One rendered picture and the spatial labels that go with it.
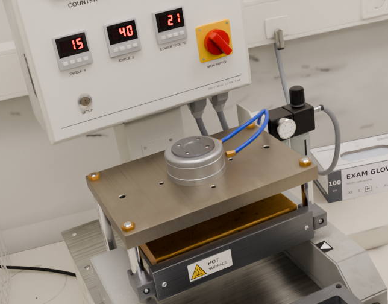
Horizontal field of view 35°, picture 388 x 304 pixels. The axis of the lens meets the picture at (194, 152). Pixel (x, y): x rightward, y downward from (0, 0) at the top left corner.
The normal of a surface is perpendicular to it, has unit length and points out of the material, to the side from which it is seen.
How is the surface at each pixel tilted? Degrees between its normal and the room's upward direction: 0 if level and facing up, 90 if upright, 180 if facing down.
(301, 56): 90
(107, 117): 90
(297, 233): 90
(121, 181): 0
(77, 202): 90
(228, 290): 0
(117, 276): 0
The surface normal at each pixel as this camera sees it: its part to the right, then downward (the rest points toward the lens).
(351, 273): 0.16, -0.43
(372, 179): 0.15, 0.43
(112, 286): -0.14, -0.88
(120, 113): 0.41, 0.37
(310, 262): -0.90, 0.30
